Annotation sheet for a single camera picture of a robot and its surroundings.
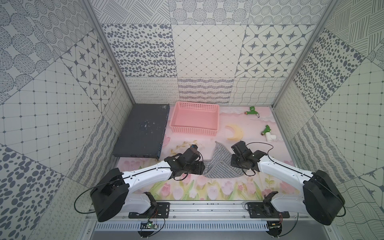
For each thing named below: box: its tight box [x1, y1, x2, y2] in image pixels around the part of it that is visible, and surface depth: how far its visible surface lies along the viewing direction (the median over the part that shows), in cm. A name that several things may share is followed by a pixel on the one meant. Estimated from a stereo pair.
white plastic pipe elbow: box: [265, 132, 277, 142], surface depth 102 cm
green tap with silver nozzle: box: [244, 106, 260, 118], surface depth 118 cm
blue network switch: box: [112, 103, 170, 161], surface depth 103 cm
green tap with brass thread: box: [261, 124, 272, 136], surface depth 106 cm
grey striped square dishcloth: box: [202, 141, 247, 178], surface depth 89 cm
